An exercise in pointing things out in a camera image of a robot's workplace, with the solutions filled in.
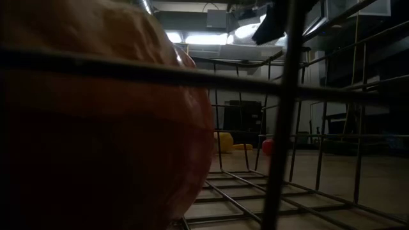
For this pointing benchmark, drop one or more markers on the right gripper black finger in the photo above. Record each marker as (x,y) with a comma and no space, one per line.
(271,25)

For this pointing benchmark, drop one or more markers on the small red tomato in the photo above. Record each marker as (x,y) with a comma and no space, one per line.
(267,147)

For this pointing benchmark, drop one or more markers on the orange persimmon with green calyx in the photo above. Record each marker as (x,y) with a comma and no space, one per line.
(96,127)

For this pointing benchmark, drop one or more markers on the yellow bell pepper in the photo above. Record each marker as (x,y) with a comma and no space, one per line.
(226,142)

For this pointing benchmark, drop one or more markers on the black cabinet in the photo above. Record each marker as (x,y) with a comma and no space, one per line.
(236,118)

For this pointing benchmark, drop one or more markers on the grey ventilation box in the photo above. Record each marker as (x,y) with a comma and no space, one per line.
(217,19)

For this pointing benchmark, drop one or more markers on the ceiling light panel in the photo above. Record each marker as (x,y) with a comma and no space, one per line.
(174,37)
(246,31)
(207,39)

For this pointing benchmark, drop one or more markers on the silver round duct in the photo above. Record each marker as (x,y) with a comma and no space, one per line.
(145,5)

